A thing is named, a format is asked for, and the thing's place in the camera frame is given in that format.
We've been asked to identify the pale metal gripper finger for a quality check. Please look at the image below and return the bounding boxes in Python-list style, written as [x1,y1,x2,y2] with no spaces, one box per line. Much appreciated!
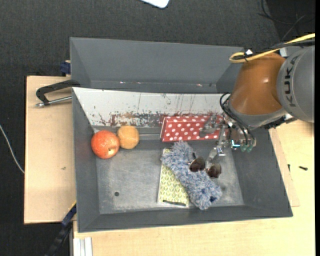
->
[199,116,219,139]
[206,147,226,164]

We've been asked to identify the brown sunglasses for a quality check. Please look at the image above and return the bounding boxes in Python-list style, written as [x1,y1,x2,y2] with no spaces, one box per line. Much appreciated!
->
[188,156,223,179]

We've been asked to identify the red white-dotted box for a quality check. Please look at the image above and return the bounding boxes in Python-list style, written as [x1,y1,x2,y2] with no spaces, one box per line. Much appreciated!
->
[159,114,230,143]

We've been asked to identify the blue fluffy cloth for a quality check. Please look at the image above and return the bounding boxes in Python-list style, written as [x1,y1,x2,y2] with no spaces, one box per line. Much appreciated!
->
[160,140,223,211]

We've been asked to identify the green patterned booklet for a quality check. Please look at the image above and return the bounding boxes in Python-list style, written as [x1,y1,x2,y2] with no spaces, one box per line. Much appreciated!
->
[156,147,190,208]

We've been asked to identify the orange fruit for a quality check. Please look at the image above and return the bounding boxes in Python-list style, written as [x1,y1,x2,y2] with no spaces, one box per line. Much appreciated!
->
[116,125,140,150]

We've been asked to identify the grey metal bin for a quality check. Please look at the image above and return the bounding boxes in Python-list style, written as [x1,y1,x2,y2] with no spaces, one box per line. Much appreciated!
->
[69,36,294,233]

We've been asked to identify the red apple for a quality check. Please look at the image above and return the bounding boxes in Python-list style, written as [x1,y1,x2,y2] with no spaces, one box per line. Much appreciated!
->
[90,129,121,160]

